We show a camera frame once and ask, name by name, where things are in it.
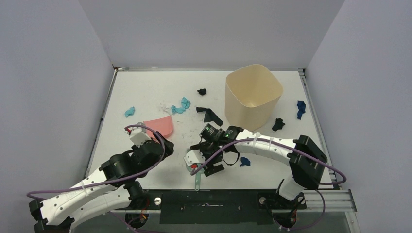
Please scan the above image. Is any green hand brush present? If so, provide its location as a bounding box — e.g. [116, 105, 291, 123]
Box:
[186, 161, 204, 191]

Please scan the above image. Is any pink plastic dustpan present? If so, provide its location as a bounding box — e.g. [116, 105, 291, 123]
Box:
[143, 116, 174, 138]

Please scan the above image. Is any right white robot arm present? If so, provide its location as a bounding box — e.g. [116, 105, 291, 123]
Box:
[183, 124, 327, 208]

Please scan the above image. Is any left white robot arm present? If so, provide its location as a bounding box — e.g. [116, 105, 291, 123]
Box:
[29, 131, 174, 233]

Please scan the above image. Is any dark blue scrap front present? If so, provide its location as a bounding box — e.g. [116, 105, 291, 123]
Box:
[239, 157, 251, 167]

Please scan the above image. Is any dark blue scrap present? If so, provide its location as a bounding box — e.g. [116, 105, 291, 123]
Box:
[296, 100, 306, 120]
[239, 157, 251, 167]

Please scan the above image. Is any long black paper scrap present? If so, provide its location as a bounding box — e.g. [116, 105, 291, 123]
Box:
[196, 107, 223, 126]

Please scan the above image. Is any light blue scrap far left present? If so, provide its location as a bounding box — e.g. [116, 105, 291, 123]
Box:
[124, 106, 136, 118]

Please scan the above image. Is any light blue scrap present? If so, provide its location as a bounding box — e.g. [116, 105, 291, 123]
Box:
[171, 97, 191, 114]
[124, 106, 136, 118]

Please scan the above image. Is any white torn paper scrap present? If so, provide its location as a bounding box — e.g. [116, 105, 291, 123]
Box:
[159, 102, 172, 115]

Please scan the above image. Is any light blue scrap centre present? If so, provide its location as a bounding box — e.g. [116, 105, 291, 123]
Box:
[171, 97, 191, 114]

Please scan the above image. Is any small black scrap top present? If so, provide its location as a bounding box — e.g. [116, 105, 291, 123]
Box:
[197, 88, 207, 96]

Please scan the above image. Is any black scrap beside bin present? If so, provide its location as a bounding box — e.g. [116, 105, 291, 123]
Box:
[272, 118, 285, 132]

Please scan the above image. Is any beige plastic waste bin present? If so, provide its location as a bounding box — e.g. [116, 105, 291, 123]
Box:
[224, 64, 284, 131]

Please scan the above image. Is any dark blue scrap right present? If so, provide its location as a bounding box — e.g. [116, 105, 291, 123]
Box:
[296, 100, 306, 120]

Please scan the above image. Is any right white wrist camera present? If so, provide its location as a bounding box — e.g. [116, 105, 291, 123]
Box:
[183, 149, 204, 167]

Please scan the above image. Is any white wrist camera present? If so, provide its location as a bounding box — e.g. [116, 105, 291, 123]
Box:
[125, 122, 151, 147]
[183, 149, 204, 167]

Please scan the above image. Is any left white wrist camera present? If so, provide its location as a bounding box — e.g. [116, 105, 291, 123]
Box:
[125, 122, 151, 147]

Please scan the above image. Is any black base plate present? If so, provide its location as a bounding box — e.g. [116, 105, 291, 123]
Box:
[125, 189, 307, 225]

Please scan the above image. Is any aluminium rail frame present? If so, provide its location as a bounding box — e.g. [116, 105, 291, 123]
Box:
[297, 68, 358, 213]

